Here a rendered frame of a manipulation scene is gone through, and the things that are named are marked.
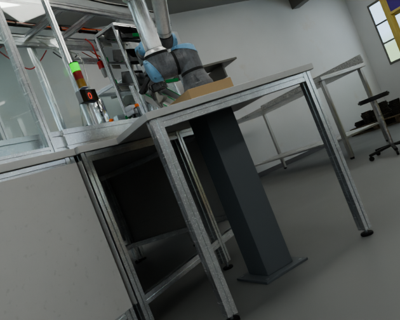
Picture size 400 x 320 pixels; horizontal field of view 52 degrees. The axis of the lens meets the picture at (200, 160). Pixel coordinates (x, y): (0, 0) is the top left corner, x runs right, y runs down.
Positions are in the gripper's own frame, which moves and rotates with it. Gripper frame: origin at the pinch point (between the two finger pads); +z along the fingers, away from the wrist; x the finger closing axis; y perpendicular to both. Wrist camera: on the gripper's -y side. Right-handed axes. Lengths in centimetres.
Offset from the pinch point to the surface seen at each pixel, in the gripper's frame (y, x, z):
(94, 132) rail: -4, -53, 7
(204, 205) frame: 3, 0, 61
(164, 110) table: 44, -63, 15
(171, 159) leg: 40, -65, 33
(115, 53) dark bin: -35, 25, -51
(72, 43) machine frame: -124, 87, -106
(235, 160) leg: 43, -21, 43
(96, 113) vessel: -98, 56, -30
